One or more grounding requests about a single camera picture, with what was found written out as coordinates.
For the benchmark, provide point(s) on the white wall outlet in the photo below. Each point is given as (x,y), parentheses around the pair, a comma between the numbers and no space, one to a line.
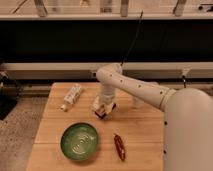
(94,75)

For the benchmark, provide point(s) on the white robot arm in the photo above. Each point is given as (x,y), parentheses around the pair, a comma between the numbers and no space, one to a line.
(188,118)

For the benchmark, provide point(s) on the black object at left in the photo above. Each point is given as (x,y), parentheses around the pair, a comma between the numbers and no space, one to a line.
(7,103)

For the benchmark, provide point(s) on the white tube bottle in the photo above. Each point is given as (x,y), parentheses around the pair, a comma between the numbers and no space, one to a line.
(71,97)

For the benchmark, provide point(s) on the wooden table board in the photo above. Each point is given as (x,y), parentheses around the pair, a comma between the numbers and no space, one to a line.
(139,129)

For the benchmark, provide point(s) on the green ceramic bowl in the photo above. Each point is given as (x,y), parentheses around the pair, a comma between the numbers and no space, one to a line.
(79,141)

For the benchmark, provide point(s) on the red chili pepper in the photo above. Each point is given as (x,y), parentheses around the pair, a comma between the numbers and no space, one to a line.
(119,147)

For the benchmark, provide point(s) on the clear plastic cup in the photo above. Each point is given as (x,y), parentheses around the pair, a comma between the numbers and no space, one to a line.
(137,103)

